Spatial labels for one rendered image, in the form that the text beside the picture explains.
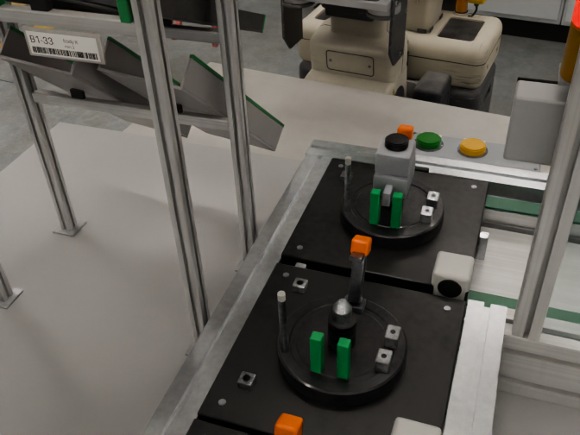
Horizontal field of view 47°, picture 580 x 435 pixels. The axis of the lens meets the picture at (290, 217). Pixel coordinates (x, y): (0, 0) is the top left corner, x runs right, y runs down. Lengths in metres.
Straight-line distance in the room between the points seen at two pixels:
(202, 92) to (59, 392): 0.42
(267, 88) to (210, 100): 0.66
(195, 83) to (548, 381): 0.55
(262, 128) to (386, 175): 0.22
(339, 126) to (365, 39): 0.34
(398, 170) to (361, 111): 0.56
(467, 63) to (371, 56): 0.33
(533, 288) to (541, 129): 0.18
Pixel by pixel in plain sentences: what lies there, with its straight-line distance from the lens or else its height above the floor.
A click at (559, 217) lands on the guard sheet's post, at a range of 0.71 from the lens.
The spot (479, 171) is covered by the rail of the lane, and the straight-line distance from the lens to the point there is 1.06.
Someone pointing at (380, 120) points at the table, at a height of 0.86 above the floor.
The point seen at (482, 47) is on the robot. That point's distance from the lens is 1.85.
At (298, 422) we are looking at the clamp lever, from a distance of 0.58.
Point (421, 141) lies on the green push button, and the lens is 1.10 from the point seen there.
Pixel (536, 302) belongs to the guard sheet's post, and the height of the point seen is 1.01.
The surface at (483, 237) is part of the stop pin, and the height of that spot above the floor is 0.97.
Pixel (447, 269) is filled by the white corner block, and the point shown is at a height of 0.99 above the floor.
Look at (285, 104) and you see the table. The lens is 1.44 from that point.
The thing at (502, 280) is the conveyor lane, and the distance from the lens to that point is 0.94.
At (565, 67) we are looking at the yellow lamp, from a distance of 0.66.
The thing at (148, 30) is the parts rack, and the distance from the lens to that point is 0.65.
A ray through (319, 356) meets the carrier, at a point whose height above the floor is 1.02.
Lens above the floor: 1.54
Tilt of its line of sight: 38 degrees down
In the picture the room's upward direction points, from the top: 3 degrees counter-clockwise
